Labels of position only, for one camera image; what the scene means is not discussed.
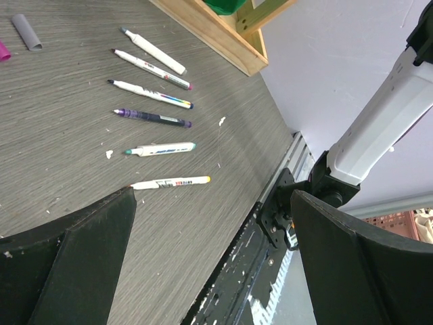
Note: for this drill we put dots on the purple marker pen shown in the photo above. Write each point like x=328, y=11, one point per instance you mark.
x=155, y=118

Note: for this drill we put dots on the pink plastic crate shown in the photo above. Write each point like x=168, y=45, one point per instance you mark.
x=415, y=224

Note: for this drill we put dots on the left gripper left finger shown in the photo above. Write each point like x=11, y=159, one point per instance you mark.
x=66, y=271

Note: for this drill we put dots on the grey pen cap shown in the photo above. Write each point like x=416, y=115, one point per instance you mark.
x=26, y=32

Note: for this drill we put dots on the green tank top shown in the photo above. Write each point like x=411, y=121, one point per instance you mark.
x=224, y=7

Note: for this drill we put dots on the yellow marker pen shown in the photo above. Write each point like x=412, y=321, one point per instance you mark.
x=170, y=182

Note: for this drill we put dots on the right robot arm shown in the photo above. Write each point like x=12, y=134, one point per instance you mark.
x=401, y=101

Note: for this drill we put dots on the magenta pen cap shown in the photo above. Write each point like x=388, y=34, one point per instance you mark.
x=4, y=53

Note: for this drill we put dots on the teal marker pen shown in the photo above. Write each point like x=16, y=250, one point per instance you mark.
x=160, y=149

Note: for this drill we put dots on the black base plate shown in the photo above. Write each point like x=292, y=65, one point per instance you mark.
x=239, y=288

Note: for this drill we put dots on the cable duct rail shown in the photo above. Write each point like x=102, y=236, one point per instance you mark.
x=276, y=289

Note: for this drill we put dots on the grey marker pen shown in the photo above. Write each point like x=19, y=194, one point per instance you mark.
x=155, y=52

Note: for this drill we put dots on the wooden clothes rack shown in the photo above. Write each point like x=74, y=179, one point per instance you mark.
x=238, y=38

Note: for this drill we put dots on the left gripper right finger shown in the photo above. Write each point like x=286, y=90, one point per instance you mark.
x=358, y=273

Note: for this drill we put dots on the magenta marker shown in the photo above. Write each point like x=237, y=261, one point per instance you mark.
x=146, y=66

